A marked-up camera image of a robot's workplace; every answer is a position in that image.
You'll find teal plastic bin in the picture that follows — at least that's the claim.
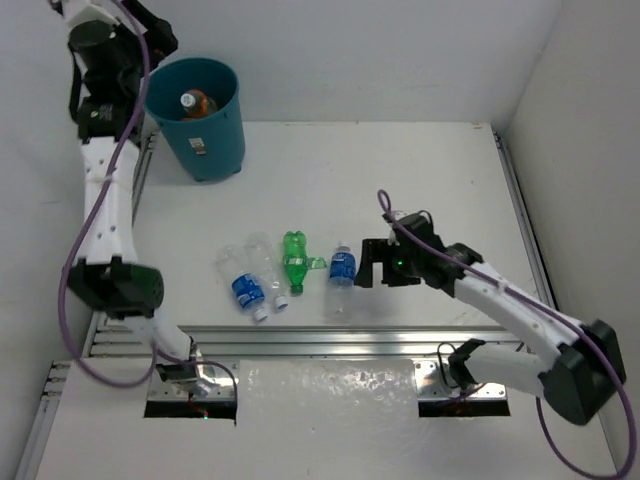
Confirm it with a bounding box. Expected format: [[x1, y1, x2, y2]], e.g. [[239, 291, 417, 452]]
[[145, 57, 245, 182]]

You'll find blue label water bottle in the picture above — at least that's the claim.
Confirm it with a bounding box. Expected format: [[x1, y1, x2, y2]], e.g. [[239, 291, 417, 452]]
[[324, 242, 357, 322]]

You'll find left arm metal base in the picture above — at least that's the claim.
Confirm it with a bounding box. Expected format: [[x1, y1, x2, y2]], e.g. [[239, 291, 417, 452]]
[[156, 347, 220, 399]]

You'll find clear unlabelled plastic bottle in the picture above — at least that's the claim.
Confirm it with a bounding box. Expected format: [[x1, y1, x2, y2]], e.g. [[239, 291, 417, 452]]
[[244, 232, 289, 311]]

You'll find green plastic bottle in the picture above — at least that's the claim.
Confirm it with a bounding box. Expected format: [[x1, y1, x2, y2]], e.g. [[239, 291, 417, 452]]
[[282, 231, 327, 295]]

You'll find tall orange label bottle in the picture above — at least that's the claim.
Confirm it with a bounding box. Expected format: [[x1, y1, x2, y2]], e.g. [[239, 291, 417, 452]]
[[180, 89, 219, 121]]

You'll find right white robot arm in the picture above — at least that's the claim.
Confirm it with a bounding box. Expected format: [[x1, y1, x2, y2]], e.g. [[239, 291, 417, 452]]
[[383, 211, 626, 426]]

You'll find black cable loop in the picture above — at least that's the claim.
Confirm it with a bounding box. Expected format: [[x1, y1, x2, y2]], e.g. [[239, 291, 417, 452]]
[[435, 341, 464, 387]]

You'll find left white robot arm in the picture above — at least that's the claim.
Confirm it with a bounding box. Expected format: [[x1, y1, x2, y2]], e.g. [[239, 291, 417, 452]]
[[57, 1, 194, 364]]

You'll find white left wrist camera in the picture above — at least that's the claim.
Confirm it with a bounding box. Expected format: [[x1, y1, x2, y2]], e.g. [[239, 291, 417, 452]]
[[47, 0, 118, 28]]

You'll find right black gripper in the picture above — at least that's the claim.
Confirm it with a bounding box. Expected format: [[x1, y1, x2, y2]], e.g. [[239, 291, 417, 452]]
[[354, 238, 421, 287]]

